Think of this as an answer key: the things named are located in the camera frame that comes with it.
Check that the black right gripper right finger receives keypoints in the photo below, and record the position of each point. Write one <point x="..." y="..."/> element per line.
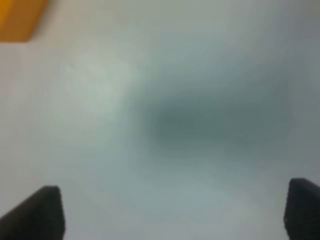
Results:
<point x="302" y="210"/>

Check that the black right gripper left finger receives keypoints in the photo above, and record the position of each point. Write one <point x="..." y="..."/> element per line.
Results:
<point x="39" y="217"/>

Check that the orange block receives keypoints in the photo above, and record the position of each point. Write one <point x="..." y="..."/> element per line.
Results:
<point x="19" y="18"/>

